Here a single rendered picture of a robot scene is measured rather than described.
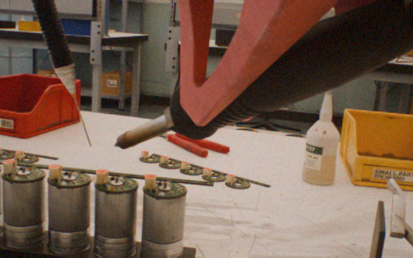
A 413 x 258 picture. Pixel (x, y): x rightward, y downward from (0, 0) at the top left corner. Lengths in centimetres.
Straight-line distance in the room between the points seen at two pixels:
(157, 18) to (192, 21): 474
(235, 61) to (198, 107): 3
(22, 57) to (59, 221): 534
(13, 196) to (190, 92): 15
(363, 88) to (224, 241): 434
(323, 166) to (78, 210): 29
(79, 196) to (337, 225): 22
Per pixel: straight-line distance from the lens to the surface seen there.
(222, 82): 17
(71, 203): 29
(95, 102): 291
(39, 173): 31
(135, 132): 24
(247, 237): 38
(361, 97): 469
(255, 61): 15
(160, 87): 495
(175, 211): 28
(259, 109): 18
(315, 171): 51
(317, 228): 41
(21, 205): 30
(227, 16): 257
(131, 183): 29
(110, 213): 28
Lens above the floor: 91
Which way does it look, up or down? 13 degrees down
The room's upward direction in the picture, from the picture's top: 4 degrees clockwise
